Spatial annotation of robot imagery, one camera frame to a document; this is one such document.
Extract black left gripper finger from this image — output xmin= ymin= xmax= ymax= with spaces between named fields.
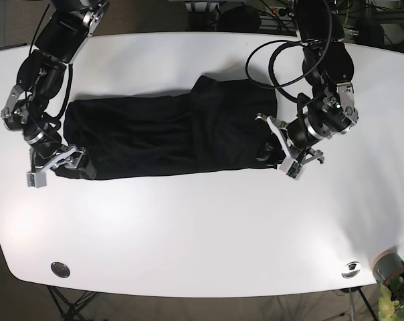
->
xmin=257 ymin=140 xmax=284 ymax=163

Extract right gripper body silver black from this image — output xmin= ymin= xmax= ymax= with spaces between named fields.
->
xmin=26 ymin=145 xmax=87 ymax=187

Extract left gripper body silver black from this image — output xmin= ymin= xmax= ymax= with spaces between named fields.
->
xmin=256 ymin=112 xmax=325 ymax=180

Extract green potted plant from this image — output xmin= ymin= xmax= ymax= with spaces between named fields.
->
xmin=378 ymin=276 xmax=404 ymax=321

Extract silver table grommet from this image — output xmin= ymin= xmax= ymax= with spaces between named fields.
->
xmin=341 ymin=261 xmax=361 ymax=279
xmin=51 ymin=261 xmax=70 ymax=278

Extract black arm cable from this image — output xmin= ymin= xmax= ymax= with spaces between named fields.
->
xmin=27 ymin=0 xmax=74 ymax=128
xmin=245 ymin=0 xmax=333 ymax=108

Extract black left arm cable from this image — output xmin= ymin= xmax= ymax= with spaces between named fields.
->
xmin=245 ymin=0 xmax=333 ymax=108

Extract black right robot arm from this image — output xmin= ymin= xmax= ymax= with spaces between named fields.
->
xmin=1 ymin=1 xmax=109 ymax=188

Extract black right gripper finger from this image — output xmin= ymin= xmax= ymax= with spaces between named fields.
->
xmin=76 ymin=155 xmax=96 ymax=179

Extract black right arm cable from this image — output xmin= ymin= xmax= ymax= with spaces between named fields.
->
xmin=27 ymin=0 xmax=74 ymax=128

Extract left silver table grommet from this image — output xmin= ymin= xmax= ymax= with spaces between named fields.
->
xmin=51 ymin=261 xmax=70 ymax=278

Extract black folding table legs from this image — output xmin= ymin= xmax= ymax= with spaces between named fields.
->
xmin=47 ymin=286 xmax=100 ymax=321

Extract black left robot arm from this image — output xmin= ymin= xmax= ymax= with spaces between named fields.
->
xmin=256 ymin=1 xmax=359 ymax=179

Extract right silver table grommet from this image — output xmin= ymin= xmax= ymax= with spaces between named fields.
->
xmin=341 ymin=261 xmax=361 ymax=279

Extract grey plant pot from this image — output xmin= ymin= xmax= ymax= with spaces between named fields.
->
xmin=371 ymin=250 xmax=404 ymax=286

